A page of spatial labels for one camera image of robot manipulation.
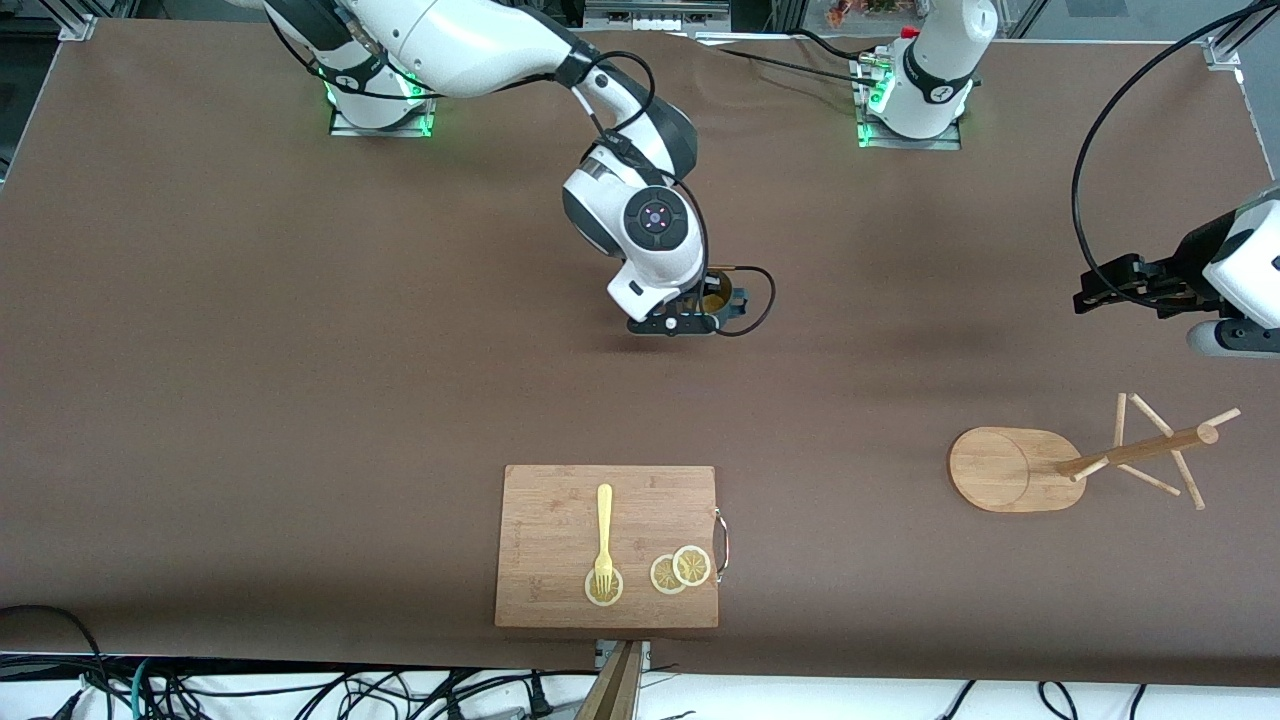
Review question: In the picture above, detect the teal cup yellow inside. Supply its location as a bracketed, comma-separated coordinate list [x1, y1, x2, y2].
[698, 270, 739, 317]

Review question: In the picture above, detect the wooden cup rack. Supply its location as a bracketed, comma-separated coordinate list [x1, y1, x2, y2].
[948, 392, 1242, 514]

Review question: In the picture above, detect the yellow plastic fork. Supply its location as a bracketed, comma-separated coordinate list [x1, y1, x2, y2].
[594, 484, 615, 597]

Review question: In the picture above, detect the bamboo cutting board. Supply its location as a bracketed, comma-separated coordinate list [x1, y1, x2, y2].
[494, 465, 730, 630]

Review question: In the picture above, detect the white power strip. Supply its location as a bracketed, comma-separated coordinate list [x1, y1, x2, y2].
[585, 0, 731, 31]

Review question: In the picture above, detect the aluminium frame profile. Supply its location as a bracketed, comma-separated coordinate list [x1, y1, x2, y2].
[1205, 0, 1280, 71]

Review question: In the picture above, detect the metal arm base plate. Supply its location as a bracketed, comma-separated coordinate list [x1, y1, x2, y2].
[328, 45, 439, 139]
[855, 55, 963, 151]

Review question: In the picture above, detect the black cable on table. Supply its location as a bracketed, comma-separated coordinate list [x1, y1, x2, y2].
[690, 28, 881, 86]

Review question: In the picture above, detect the metal bracket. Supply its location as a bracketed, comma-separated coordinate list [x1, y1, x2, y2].
[595, 640, 653, 673]

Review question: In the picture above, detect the wooden post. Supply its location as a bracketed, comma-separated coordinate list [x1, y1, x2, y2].
[575, 640, 644, 720]

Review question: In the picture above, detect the teal cable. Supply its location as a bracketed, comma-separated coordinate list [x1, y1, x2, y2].
[128, 655, 166, 720]

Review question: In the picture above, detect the black looped cable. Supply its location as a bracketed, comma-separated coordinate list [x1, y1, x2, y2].
[0, 605, 113, 720]

